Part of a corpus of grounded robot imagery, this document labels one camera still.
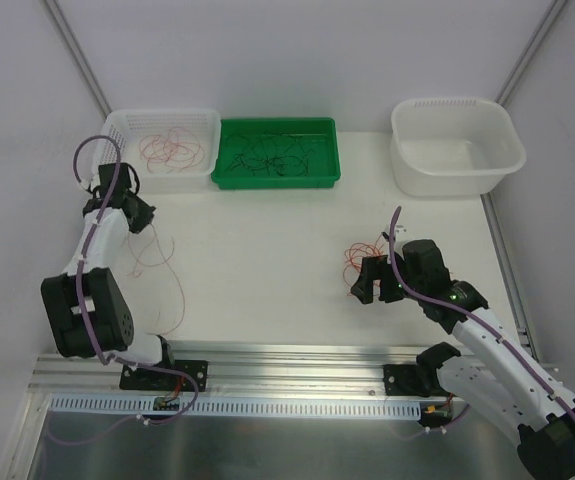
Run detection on white perforated basket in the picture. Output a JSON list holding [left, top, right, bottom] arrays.
[[101, 108, 221, 195]]

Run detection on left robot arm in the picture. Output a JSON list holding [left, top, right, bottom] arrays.
[[40, 164, 177, 389]]

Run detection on white plastic tub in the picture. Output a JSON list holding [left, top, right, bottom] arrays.
[[390, 97, 526, 197]]

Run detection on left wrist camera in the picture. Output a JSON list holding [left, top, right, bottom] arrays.
[[78, 174, 100, 194]]

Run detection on single pulled red wire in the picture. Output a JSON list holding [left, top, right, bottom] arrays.
[[138, 127, 206, 174]]

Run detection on pink wire pulled out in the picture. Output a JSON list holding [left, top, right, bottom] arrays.
[[125, 225, 187, 336]]

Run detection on black wire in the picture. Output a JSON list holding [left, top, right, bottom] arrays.
[[224, 127, 318, 177]]

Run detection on aluminium frame rail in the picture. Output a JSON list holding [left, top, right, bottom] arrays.
[[481, 193, 530, 337], [40, 0, 112, 119]]

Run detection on orange pink black wires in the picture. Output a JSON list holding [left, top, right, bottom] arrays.
[[342, 238, 393, 289]]

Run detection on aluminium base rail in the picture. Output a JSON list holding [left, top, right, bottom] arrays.
[[28, 341, 425, 400]]

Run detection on aluminium frame rail left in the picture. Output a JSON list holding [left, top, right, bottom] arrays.
[[40, 0, 112, 119]]

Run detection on green plastic tray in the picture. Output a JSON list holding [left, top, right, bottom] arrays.
[[211, 117, 341, 190]]

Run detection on white slotted cable duct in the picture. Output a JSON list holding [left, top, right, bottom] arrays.
[[50, 394, 421, 421]]

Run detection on aluminium frame rail right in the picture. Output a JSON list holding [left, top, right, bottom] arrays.
[[481, 193, 530, 337]]

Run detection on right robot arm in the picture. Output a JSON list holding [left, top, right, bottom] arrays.
[[349, 240, 575, 479]]

